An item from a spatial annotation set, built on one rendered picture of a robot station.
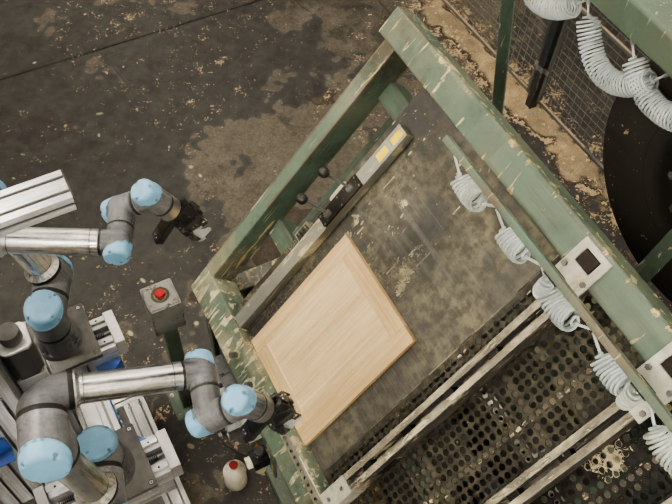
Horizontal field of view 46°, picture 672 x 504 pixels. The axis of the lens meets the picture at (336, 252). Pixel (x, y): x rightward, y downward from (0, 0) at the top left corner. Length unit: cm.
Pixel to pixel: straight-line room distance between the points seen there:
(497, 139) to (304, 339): 97
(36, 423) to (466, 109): 138
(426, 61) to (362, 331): 85
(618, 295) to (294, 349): 117
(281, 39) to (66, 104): 140
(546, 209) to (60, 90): 359
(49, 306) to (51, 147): 229
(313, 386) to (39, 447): 103
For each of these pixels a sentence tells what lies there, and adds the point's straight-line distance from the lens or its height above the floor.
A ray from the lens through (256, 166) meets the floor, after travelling 453.
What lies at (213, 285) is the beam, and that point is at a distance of 300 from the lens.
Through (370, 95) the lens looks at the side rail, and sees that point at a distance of 265.
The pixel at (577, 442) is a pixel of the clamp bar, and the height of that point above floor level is 156.
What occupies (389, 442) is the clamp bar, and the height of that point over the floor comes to 118.
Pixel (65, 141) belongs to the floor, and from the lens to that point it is 483.
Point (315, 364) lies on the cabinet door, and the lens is 267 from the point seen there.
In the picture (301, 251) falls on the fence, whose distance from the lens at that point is 269.
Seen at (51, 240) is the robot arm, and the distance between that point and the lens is 231.
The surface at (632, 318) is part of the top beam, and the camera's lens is 200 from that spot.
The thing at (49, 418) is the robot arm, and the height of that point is 167.
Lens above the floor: 343
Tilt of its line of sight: 55 degrees down
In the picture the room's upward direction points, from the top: 4 degrees clockwise
